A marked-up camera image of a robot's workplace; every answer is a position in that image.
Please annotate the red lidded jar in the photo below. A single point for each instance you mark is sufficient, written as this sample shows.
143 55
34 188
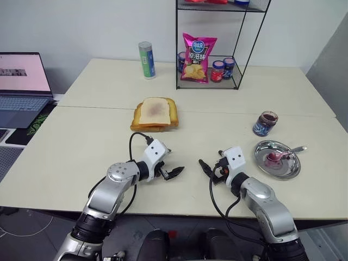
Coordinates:
217 72

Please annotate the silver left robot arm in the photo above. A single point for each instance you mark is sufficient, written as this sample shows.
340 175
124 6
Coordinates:
108 195

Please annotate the pink potato chips bag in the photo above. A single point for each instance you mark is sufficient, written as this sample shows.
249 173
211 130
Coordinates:
194 59

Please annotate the dark rounded robot knee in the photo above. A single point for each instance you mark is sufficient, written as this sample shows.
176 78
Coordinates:
156 244
218 244

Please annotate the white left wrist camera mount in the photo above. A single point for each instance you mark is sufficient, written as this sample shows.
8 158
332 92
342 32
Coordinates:
155 152

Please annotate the tall green blue canister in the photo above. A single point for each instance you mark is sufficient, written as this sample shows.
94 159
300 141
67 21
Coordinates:
148 59

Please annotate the grey partition panel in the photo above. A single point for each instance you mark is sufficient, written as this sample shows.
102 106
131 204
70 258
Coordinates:
331 76

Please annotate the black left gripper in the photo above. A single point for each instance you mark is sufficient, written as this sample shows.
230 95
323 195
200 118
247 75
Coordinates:
161 170

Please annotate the blue lidded jar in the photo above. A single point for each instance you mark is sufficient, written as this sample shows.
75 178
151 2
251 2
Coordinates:
229 68
180 62

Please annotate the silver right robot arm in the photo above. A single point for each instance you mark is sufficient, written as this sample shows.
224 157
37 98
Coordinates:
267 206

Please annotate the black green mouse pad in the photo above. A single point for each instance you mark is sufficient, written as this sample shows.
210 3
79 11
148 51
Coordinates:
32 130

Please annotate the metal spoon with jam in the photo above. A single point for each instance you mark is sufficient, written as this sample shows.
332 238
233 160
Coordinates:
288 154

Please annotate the red snack package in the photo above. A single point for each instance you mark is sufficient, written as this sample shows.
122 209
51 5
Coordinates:
193 0
216 1

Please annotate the thick golden toast slice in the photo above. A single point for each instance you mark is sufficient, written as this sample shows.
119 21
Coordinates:
136 122

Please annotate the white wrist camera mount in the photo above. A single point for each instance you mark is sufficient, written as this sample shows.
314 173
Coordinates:
155 152
235 160

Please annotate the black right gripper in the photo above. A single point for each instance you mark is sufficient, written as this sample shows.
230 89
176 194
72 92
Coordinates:
220 172

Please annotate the open blue jam jar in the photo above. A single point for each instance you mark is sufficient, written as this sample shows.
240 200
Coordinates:
263 126

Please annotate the grey perforated mat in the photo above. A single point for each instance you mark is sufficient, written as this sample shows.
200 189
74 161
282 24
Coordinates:
8 163

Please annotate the thin white bread slice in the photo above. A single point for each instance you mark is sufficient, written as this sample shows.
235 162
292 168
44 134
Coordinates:
155 111

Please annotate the round metal plate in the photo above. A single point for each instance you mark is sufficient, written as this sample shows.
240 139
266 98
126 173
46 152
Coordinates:
282 168

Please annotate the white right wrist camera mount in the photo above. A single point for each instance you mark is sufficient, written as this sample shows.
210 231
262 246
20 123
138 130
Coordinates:
235 160

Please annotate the blue white jar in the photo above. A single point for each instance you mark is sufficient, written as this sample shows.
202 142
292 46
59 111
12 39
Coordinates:
242 2

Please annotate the open grey laptop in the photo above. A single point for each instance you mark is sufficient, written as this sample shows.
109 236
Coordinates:
21 81

